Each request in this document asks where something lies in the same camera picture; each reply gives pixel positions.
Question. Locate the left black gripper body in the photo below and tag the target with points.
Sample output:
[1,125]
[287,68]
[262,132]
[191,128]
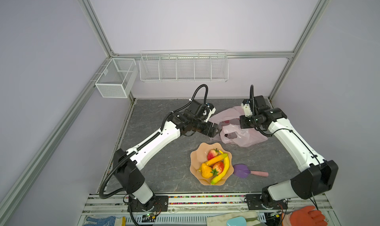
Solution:
[203,127]

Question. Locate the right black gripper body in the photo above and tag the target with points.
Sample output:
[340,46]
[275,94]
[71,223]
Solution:
[247,122]

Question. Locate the pink plastic bag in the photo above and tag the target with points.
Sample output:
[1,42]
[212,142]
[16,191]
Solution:
[230,131]

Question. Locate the red strawberry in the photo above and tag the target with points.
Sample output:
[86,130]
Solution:
[212,154]
[217,168]

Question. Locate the small yellow-green banana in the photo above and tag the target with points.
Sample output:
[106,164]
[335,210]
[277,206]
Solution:
[216,159]

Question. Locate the long yellow banana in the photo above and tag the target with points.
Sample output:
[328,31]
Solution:
[218,178]

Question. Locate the yellow pear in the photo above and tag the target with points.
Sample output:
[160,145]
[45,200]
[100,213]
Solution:
[206,171]

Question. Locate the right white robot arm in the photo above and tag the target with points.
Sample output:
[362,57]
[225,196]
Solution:
[316,174]

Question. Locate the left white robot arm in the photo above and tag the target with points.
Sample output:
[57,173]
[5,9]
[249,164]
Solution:
[128,164]

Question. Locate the beige scalloped fruit bowl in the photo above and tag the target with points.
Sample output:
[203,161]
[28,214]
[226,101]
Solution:
[199,156]

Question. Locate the small white mesh basket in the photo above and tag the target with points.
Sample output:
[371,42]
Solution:
[117,78]

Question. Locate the beige cloth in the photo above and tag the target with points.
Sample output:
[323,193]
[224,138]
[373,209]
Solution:
[221,220]

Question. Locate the teal plastic object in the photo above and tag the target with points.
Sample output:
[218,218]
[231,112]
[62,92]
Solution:
[237,221]

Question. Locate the orange rubber glove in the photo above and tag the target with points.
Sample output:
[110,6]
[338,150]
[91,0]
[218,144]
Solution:
[307,216]

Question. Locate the blue white knit glove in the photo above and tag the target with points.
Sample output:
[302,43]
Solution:
[94,221]

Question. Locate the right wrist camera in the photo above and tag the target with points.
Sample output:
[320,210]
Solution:
[246,106]

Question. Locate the purple scoop pink handle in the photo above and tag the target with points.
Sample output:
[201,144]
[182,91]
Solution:
[243,171]

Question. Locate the long white wire basket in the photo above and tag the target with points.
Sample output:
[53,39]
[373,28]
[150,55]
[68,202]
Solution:
[184,66]

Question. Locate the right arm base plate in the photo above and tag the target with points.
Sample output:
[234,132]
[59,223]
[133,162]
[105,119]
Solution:
[252,201]

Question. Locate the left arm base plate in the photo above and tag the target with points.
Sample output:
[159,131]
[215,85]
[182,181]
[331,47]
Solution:
[158,203]

